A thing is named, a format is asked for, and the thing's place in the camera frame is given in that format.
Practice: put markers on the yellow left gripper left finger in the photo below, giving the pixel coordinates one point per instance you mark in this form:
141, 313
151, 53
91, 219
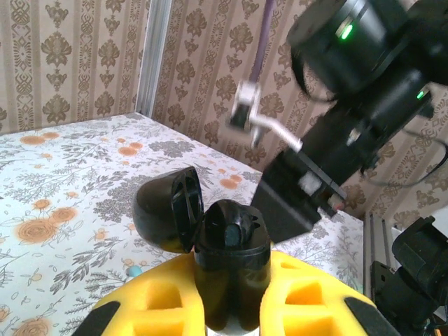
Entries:
157, 308

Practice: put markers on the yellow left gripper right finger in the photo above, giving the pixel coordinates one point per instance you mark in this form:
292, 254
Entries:
308, 311

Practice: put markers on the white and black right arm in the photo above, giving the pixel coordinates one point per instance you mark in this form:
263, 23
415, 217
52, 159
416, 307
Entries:
420, 252

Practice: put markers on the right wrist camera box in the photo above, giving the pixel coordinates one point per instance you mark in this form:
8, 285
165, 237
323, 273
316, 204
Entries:
283, 206

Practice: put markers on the aluminium frame post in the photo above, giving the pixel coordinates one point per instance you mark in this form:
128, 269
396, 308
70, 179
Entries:
152, 52

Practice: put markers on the black earbud charging case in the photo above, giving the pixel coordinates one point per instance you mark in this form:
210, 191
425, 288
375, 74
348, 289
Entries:
231, 280

